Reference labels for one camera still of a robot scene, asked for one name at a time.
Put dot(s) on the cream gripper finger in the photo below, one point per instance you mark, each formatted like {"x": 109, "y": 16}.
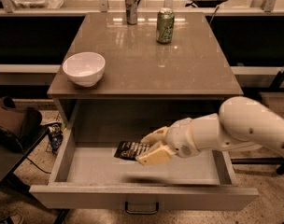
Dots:
{"x": 157, "y": 154}
{"x": 155, "y": 137}

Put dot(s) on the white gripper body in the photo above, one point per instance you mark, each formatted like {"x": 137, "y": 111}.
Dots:
{"x": 180, "y": 138}

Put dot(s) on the blue snack bag on floor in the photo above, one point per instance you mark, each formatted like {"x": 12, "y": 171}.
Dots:
{"x": 55, "y": 135}

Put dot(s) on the white ceramic bowl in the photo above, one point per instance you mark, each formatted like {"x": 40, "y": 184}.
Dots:
{"x": 85, "y": 69}

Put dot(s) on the open top drawer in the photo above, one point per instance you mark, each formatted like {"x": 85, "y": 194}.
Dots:
{"x": 87, "y": 175}

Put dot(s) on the silver energy drink can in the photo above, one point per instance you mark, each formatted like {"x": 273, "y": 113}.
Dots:
{"x": 131, "y": 11}

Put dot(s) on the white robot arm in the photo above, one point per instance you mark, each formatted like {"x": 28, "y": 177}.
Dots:
{"x": 241, "y": 123}

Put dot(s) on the grey cabinet with glossy top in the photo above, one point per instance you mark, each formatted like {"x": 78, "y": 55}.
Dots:
{"x": 146, "y": 85}

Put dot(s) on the black drawer handle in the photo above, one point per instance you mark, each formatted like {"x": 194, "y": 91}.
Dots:
{"x": 129, "y": 211}

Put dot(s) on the brown bag on chair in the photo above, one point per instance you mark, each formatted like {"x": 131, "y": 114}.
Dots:
{"x": 17, "y": 126}

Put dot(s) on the green soda can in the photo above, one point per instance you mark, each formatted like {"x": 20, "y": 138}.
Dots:
{"x": 165, "y": 25}

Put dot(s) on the black rxbar chocolate wrapper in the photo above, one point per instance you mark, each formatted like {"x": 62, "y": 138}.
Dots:
{"x": 128, "y": 150}

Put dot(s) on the black side table left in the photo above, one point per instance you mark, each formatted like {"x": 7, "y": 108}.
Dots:
{"x": 10, "y": 160}

